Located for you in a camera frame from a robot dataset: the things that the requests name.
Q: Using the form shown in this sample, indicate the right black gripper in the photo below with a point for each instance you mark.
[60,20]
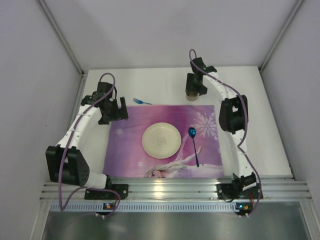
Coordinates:
[195,88]

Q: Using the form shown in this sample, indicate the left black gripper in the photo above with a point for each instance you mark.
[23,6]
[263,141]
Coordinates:
[119,110]

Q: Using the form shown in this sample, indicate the small beige cup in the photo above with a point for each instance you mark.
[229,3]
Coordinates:
[192,96]

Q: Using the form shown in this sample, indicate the blue plastic fork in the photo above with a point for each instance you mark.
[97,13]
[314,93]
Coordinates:
[140,102]

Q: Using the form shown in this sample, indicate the purple pink printed cloth mat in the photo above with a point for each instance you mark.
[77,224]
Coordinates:
[125,156]

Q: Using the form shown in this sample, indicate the blue plastic spoon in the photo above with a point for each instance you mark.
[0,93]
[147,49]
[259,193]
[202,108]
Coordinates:
[192,134]

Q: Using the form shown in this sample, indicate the cream round plate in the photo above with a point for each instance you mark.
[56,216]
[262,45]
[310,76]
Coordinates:
[161,140]

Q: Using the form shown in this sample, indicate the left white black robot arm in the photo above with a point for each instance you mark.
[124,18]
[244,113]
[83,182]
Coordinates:
[65,161]

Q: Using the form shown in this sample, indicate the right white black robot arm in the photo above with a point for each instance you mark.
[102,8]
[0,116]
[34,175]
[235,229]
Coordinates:
[232,118]

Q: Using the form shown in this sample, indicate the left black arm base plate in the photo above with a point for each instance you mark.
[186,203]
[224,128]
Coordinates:
[116,191]

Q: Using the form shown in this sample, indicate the grey slotted cable duct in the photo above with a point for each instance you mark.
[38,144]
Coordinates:
[147,207]

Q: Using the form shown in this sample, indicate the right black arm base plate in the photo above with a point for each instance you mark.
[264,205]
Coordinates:
[227,193]

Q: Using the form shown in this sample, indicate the aluminium rail frame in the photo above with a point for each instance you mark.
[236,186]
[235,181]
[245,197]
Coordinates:
[274,189]

